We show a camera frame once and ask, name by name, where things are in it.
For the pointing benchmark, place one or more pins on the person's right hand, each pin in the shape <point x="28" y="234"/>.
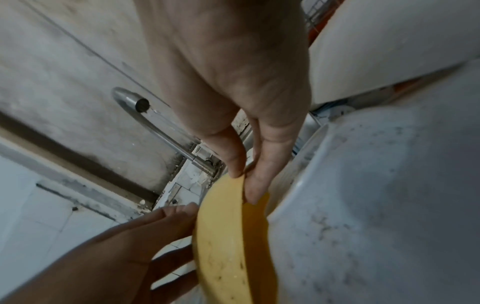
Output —
<point x="228" y="65"/>

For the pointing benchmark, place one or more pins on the person's left hand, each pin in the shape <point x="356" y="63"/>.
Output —
<point x="123" y="261"/>

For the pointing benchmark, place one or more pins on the yellow plastic bowl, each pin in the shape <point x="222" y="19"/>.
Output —
<point x="228" y="255"/>

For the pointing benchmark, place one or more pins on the person's left forearm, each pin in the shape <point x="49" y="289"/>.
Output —
<point x="26" y="285"/>

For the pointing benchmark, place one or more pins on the steel tap spout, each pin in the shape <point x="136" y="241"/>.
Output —
<point x="161" y="133"/>

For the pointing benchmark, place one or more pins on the metal dish rack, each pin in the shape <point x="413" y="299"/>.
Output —
<point x="314" y="20"/>

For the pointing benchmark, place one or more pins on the white plate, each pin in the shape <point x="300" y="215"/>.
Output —
<point x="309" y="148"/>

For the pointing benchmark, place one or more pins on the large white bowl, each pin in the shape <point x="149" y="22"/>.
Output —
<point x="378" y="41"/>

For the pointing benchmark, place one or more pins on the large speckled white basin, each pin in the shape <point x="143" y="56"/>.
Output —
<point x="378" y="202"/>

